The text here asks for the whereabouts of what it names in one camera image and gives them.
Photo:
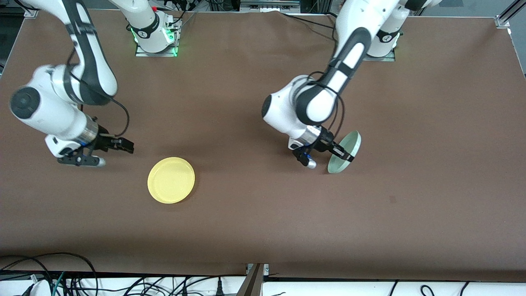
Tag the aluminium profile strut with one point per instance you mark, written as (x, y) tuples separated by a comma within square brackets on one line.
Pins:
[(254, 281)]

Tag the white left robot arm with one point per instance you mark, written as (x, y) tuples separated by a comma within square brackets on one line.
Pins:
[(353, 53)]

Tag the black power plug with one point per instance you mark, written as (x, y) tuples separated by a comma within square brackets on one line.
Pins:
[(220, 287)]

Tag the grey background device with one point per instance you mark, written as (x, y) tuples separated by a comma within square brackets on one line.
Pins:
[(269, 5)]

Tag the pale green plate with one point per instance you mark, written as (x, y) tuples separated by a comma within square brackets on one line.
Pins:
[(349, 142)]

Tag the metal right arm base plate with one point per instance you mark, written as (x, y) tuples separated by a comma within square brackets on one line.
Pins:
[(174, 39)]

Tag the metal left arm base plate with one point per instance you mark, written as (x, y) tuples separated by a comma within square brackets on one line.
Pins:
[(382, 58)]

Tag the yellow plate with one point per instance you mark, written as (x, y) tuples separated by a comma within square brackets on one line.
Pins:
[(171, 180)]

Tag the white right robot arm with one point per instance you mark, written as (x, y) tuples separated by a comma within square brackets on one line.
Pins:
[(49, 111)]

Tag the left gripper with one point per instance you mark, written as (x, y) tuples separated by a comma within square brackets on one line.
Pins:
[(326, 139)]

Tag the aluminium frame corner bracket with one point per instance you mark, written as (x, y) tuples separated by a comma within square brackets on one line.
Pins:
[(504, 18)]

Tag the brown table cover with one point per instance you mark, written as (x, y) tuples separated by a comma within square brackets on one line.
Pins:
[(263, 226)]

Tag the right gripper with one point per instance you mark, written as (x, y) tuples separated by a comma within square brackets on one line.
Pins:
[(105, 142)]

